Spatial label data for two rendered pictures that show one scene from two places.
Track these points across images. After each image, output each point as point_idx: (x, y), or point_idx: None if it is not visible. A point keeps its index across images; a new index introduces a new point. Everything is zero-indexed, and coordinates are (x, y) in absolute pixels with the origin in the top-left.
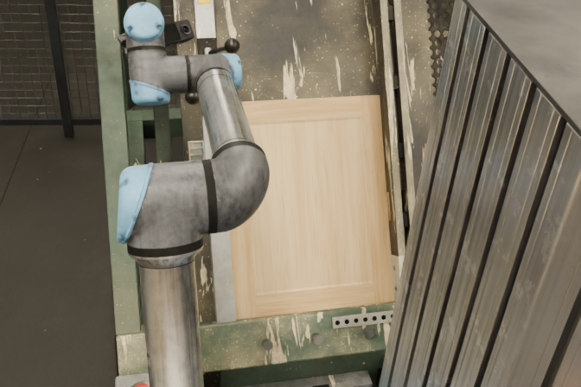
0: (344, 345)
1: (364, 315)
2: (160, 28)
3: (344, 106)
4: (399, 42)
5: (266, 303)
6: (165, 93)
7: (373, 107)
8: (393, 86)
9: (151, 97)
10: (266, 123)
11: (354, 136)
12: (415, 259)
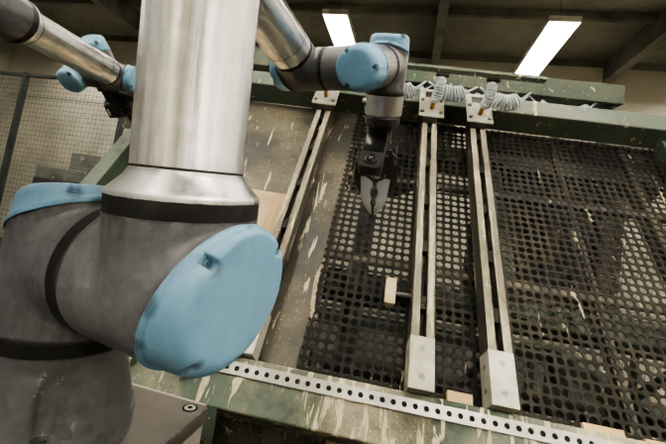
0: (154, 381)
1: None
2: (96, 44)
3: (261, 195)
4: (311, 161)
5: None
6: (75, 73)
7: (282, 200)
8: (296, 183)
9: (63, 69)
10: None
11: (259, 215)
12: None
